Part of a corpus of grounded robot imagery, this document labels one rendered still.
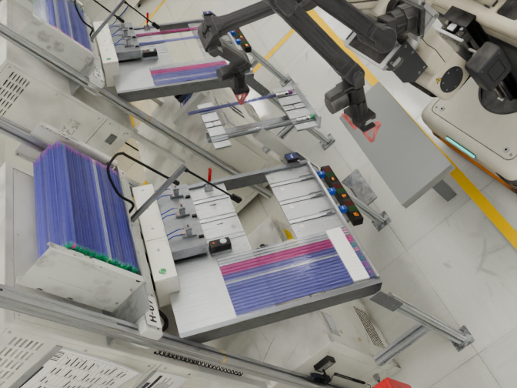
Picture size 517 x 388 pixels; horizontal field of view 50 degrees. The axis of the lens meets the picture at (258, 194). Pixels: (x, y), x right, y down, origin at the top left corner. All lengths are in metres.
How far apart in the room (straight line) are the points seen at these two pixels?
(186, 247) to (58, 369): 0.57
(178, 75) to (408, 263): 1.50
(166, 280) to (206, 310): 0.17
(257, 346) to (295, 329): 0.20
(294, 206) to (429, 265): 0.84
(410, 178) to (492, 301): 0.69
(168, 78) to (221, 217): 1.04
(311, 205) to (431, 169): 0.48
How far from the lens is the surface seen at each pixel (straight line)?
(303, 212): 2.19
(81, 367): 1.84
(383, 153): 2.36
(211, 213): 2.18
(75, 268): 1.65
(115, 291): 1.75
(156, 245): 1.99
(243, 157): 3.29
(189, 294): 1.94
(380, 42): 1.72
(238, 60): 2.35
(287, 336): 2.29
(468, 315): 2.63
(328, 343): 2.17
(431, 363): 2.65
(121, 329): 1.66
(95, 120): 2.95
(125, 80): 3.00
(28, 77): 2.81
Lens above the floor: 2.37
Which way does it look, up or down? 41 degrees down
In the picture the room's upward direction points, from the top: 59 degrees counter-clockwise
